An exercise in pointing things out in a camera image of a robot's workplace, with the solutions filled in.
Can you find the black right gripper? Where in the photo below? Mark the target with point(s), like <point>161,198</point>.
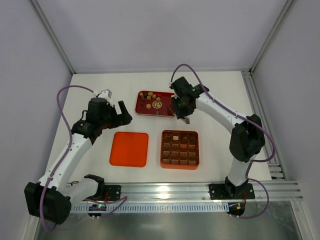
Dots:
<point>178,109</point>

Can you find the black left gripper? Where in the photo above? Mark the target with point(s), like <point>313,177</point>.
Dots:
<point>116,116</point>

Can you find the metal serving tongs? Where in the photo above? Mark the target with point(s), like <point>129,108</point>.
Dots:
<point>185,119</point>

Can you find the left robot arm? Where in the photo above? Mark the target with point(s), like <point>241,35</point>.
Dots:
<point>50,199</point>

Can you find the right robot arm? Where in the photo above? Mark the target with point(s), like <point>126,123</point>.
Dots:
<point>246,137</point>

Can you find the orange chocolate box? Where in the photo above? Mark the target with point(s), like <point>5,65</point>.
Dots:
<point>181,154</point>

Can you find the red rectangular tray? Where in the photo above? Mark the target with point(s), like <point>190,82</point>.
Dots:
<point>160,106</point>

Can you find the orange box lid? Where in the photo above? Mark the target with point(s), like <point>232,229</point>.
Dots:
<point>129,149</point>

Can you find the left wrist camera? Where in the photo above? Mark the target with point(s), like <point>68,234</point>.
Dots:
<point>105,94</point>

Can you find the aluminium mounting rail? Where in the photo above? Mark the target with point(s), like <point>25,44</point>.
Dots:
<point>278,190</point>

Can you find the slotted cable duct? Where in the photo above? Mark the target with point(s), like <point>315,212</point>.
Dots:
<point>131,207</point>

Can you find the right aluminium frame rail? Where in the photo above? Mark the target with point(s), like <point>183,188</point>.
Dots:
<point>275,165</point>

